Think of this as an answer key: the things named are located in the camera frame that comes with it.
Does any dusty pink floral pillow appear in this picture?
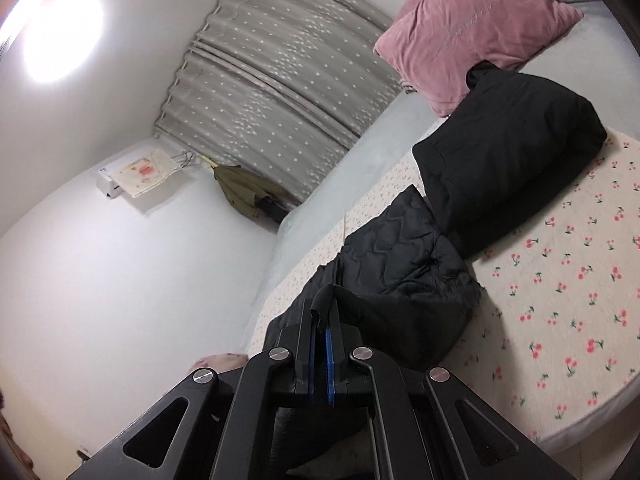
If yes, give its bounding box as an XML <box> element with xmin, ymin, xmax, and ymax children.
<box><xmin>189</xmin><ymin>353</ymin><xmax>248</xmax><ymax>374</ymax></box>

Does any pink velvet pillow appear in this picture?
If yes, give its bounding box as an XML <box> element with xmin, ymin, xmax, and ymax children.
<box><xmin>373</xmin><ymin>0</ymin><xmax>582</xmax><ymax>117</ymax></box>

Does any grey dotted curtain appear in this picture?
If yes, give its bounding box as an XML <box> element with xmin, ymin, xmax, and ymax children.
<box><xmin>155</xmin><ymin>0</ymin><xmax>400</xmax><ymax>200</ymax></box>

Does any wall air conditioner with cover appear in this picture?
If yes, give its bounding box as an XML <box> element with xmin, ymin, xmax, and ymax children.
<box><xmin>96</xmin><ymin>148</ymin><xmax>189</xmax><ymax>198</ymax></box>

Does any cherry print bed sheet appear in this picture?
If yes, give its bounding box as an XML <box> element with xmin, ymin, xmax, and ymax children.
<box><xmin>246</xmin><ymin>129</ymin><xmax>640</xmax><ymax>453</ymax></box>

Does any light grey bed cover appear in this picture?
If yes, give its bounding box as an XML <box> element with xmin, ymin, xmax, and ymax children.
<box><xmin>242</xmin><ymin>2</ymin><xmax>639</xmax><ymax>353</ymax></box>

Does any olive green hanging coat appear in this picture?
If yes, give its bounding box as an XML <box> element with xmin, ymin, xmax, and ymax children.
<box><xmin>213</xmin><ymin>165</ymin><xmax>288</xmax><ymax>224</ymax></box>

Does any black quilted puffer jacket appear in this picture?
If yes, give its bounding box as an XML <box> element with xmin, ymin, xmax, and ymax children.
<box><xmin>262</xmin><ymin>186</ymin><xmax>483</xmax><ymax>372</ymax></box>

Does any black folded garment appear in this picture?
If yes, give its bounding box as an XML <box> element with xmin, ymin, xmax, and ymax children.
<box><xmin>412</xmin><ymin>61</ymin><xmax>608</xmax><ymax>258</ymax></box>

